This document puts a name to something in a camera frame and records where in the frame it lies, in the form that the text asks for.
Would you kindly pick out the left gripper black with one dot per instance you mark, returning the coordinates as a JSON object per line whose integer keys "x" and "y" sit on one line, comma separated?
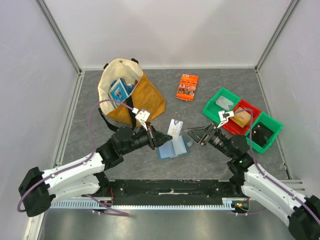
{"x": 155, "y": 137}

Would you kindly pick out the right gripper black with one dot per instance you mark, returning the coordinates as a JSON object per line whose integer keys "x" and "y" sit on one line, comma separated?
{"x": 208, "y": 135}

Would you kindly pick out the blue card holder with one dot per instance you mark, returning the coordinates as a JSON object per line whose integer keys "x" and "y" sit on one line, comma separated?
{"x": 174, "y": 148}

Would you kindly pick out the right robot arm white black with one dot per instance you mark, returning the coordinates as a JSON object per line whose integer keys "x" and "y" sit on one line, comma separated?
{"x": 300, "y": 213}

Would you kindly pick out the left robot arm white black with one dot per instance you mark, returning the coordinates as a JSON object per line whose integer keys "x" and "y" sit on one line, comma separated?
{"x": 40, "y": 189}

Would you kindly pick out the silver cards in bin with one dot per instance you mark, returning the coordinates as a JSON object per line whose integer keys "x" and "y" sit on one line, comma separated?
{"x": 224, "y": 103}

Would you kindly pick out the gold cards in bin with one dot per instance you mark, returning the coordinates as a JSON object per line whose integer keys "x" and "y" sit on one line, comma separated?
{"x": 241, "y": 118}

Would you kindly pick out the black cards in bin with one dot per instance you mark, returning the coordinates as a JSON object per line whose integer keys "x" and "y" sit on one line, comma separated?
{"x": 261, "y": 134}

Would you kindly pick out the red bin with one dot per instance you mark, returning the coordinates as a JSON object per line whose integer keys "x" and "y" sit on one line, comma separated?
{"x": 232, "y": 127}

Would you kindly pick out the green bin far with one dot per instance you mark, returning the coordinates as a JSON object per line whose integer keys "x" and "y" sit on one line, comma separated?
{"x": 211, "y": 109}

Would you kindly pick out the green bin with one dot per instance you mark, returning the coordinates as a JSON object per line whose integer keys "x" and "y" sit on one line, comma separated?
{"x": 211, "y": 109}
{"x": 271, "y": 123}

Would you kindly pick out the orange screw box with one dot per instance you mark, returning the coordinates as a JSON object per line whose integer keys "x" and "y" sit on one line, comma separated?
{"x": 187, "y": 87}

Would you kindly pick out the blue box in bag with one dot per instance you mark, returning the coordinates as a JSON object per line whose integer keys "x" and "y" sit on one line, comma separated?
{"x": 120, "y": 90}

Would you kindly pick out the green bin near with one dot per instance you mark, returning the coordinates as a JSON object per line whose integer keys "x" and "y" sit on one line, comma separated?
{"x": 271, "y": 123}

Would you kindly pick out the tan tote bag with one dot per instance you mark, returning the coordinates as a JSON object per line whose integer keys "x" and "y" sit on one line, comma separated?
{"x": 143, "y": 96}

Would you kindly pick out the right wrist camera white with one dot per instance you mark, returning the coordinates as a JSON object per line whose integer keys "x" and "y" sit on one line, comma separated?
{"x": 224, "y": 117}

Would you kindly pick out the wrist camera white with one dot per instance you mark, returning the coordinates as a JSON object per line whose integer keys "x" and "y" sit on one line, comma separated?
{"x": 224, "y": 117}
{"x": 141, "y": 116}

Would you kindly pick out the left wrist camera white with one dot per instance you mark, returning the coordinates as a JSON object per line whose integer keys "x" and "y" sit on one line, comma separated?
{"x": 141, "y": 116}

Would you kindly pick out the slotted cable duct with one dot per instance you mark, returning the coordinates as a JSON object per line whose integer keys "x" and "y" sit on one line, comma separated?
{"x": 149, "y": 204}

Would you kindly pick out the right aluminium frame post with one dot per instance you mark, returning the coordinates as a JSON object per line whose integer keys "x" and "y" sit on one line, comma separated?
{"x": 277, "y": 33}

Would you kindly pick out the aluminium frame post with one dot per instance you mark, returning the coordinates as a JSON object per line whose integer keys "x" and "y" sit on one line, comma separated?
{"x": 277, "y": 33}
{"x": 58, "y": 34}

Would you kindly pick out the left aluminium frame post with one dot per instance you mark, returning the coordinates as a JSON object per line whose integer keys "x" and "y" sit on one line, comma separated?
{"x": 58, "y": 34}

